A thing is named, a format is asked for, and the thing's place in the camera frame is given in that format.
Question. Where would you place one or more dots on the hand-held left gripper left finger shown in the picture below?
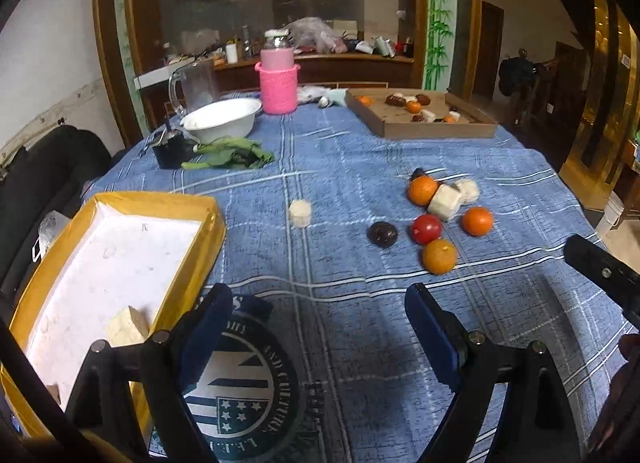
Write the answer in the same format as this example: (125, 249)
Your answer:
(205, 338)

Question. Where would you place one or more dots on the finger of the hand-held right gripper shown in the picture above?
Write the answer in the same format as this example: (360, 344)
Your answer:
(602, 273)

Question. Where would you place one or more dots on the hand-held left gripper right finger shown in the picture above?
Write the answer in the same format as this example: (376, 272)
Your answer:
(430, 335)

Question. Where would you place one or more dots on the cream tofu cube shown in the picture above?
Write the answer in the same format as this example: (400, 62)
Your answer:
(127, 328)

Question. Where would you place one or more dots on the orange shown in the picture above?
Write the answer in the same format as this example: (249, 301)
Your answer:
(421, 191)
(477, 221)
(440, 257)

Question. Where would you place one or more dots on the red tomato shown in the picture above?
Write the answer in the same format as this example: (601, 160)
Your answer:
(426, 229)

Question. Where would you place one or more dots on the yellow tray with white base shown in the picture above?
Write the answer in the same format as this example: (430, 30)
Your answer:
(125, 263)

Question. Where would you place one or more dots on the white round food piece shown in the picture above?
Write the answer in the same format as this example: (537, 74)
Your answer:
(469, 189)

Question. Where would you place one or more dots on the cream cylinder food piece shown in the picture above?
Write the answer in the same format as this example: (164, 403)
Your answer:
(300, 214)

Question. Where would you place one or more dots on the small cream food piece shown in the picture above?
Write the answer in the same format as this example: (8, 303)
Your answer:
(53, 393)

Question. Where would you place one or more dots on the person's right hand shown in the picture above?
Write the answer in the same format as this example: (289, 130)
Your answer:
(622, 393)

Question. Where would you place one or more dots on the white bucket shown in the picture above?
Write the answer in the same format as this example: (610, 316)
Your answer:
(611, 215)

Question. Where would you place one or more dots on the dark purple plum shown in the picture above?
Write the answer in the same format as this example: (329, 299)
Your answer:
(382, 235)

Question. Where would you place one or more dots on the large white food cube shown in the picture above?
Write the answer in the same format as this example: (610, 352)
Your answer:
(445, 203)

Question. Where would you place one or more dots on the small dark fruit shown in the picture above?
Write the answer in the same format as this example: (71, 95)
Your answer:
(417, 174)

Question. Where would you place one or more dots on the blue plaid tablecloth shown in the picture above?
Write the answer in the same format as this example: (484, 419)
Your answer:
(350, 168)

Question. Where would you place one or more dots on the green leafy vegetable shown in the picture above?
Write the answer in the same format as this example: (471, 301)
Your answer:
(235, 153)

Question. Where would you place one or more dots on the clear plastic bag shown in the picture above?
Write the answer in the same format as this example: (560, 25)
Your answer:
(52, 228)

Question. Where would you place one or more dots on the black cup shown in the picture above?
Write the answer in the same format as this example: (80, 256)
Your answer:
(170, 153)

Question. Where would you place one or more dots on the shallow cardboard box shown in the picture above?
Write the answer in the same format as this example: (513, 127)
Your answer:
(400, 129)

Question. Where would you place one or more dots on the white bowl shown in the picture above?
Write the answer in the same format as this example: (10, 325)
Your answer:
(225, 123)

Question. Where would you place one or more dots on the dark backpack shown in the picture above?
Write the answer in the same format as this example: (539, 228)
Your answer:
(515, 75)

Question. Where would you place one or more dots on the small tangerine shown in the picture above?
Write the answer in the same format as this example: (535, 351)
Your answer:
(413, 107)
(365, 101)
(450, 119)

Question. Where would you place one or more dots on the dark and white food piece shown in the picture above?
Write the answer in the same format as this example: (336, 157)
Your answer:
(424, 117)

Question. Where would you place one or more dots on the black sofa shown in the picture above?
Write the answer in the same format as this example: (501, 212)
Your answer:
(45, 168)

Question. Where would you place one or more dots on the white crumpled cloth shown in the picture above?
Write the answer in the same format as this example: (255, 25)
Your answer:
(320, 95)

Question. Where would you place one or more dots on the white flat board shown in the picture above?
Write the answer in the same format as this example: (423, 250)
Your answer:
(155, 77)

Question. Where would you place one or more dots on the wooden sideboard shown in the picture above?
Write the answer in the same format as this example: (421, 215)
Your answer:
(340, 70)

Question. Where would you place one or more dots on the small white cup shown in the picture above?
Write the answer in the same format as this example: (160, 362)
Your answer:
(231, 53)

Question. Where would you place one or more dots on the glass jar with pink drink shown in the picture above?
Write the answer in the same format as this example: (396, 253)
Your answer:
(276, 50)

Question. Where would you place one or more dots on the wooden framed glass partition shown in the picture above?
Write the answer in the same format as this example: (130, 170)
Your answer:
(107, 43)

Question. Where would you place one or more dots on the crumpled translucent plastic bag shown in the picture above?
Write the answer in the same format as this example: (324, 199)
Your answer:
(312, 33)

